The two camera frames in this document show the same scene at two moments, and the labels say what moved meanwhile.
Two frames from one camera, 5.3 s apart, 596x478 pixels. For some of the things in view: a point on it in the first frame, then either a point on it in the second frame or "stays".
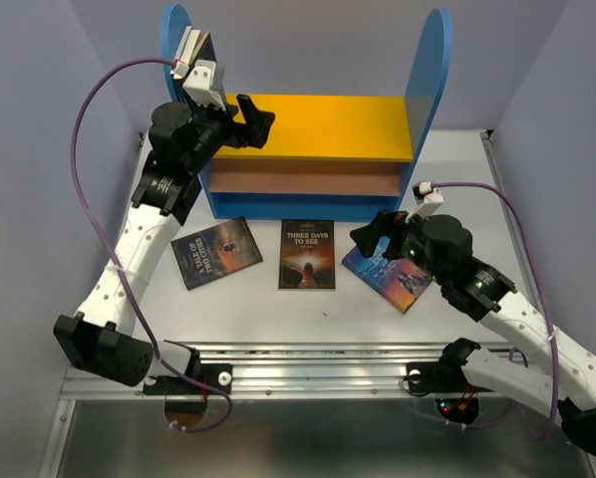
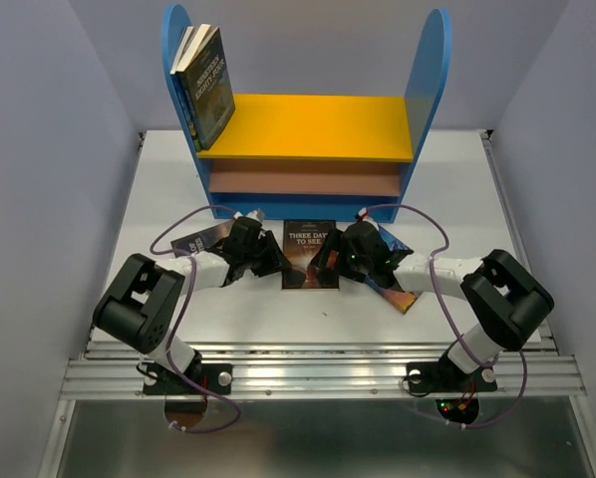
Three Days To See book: (307, 254) stays
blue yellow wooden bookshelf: (325, 156) stays
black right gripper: (391, 223) to (333, 241)
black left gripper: (257, 121) to (276, 261)
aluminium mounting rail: (297, 370) stays
